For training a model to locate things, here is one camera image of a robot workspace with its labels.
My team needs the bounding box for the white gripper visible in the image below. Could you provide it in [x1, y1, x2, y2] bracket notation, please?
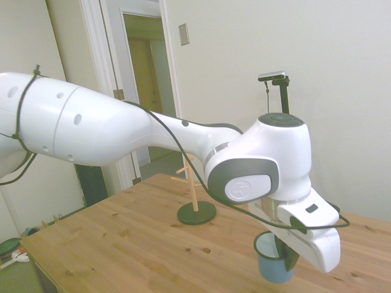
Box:
[247, 201, 342, 273]

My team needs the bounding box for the blue enamel mug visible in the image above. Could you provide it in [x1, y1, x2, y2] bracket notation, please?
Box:
[253, 231, 296, 284]

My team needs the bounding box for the wooden mug tree black base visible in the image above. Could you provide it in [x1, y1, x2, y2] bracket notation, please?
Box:
[170, 151, 217, 226]

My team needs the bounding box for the tall black speaker case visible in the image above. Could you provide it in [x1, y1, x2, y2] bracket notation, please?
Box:
[74, 163, 109, 209]

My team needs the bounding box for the teal object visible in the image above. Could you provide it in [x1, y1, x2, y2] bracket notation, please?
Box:
[20, 226, 42, 238]

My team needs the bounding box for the white plastic object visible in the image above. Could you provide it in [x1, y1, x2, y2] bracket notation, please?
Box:
[0, 250, 31, 270]

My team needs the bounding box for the green plate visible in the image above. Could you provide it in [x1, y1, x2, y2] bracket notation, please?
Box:
[0, 237, 23, 261]

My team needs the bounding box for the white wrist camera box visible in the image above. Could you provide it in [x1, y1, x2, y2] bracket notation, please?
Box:
[276, 186, 340, 229]

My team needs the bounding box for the black camera stand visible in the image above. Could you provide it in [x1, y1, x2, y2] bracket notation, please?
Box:
[271, 76, 291, 115]

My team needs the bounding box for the thin grey camera cable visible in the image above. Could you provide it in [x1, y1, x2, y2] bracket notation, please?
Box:
[264, 81, 272, 114]

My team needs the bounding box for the grey exterior camera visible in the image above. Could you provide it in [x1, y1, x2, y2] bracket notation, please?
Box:
[258, 70, 288, 83]

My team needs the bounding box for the grey wall switch plate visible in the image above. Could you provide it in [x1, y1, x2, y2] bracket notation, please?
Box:
[178, 23, 191, 47]

